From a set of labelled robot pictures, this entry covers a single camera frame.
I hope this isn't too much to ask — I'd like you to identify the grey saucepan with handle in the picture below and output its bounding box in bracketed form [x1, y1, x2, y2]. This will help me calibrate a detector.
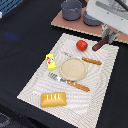
[83, 13, 101, 26]

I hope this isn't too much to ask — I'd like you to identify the pale green gripper finger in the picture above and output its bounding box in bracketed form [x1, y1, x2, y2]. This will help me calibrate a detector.
[102, 29, 111, 39]

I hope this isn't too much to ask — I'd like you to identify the red toy tomato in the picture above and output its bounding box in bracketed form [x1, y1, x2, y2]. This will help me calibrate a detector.
[76, 40, 88, 51]

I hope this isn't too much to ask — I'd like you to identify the yellow snack box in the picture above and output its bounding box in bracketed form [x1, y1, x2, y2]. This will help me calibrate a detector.
[46, 54, 56, 71]

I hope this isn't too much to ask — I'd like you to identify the pink brown board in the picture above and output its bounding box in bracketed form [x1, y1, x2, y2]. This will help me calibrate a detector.
[51, 0, 128, 41]

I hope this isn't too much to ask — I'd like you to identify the fork with orange handle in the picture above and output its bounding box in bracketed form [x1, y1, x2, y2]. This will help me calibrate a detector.
[48, 72, 90, 92]

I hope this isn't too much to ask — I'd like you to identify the dark grey pot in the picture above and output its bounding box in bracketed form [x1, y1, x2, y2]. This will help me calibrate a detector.
[61, 0, 82, 21]

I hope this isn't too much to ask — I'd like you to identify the round beige plate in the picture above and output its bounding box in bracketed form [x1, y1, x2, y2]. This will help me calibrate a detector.
[59, 58, 87, 81]

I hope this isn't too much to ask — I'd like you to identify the orange toy bread loaf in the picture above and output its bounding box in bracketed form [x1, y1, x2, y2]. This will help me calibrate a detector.
[41, 92, 66, 107]

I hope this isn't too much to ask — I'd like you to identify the grey green gripper finger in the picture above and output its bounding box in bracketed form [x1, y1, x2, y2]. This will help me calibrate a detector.
[108, 32, 117, 44]

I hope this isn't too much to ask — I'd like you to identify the knife with orange handle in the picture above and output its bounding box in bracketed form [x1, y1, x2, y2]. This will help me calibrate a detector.
[61, 52, 102, 65]

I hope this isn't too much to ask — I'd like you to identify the brown toy sausage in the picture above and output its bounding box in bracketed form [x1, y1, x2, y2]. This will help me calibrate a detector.
[92, 35, 109, 51]

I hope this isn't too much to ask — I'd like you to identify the beige woven placemat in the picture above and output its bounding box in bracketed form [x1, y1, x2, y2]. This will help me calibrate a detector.
[18, 34, 118, 128]

